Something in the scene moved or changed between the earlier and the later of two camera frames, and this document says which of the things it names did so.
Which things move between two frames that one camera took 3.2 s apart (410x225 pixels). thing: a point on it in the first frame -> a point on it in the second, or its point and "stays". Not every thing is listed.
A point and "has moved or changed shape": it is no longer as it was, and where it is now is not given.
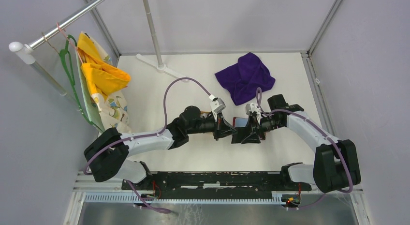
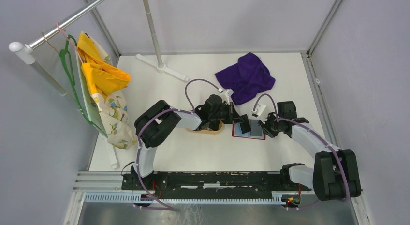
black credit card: x=237 y=138 has moved or changed shape
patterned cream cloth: x=108 y=112 stays
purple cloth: x=242 y=80 stays
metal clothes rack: x=26 y=51 stays
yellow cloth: x=103 y=79 stays
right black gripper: x=253 y=138 -> x=265 y=126
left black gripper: x=222 y=128 -> x=233 y=117
